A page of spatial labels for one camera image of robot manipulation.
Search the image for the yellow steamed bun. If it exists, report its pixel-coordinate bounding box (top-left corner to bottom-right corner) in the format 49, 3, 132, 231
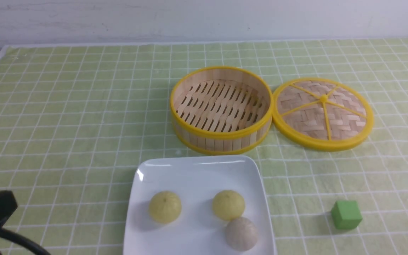
148, 191, 182, 225
212, 190, 245, 221

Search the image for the white square plate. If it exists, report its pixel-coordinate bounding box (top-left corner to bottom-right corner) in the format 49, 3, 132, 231
123, 155, 277, 255

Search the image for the grey brown steamed bun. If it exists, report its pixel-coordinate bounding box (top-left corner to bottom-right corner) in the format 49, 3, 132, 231
225, 216, 259, 252

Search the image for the yellow rimmed bamboo steamer basket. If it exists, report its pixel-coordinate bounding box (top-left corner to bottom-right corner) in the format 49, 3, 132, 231
170, 66, 274, 155

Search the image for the yellow rimmed bamboo steamer lid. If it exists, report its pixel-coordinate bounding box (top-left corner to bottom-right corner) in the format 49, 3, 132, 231
272, 78, 374, 152

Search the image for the green checkered tablecloth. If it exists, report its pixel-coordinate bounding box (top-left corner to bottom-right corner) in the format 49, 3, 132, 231
0, 38, 408, 255

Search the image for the green cube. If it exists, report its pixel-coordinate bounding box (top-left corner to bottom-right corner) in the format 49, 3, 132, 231
331, 200, 363, 230

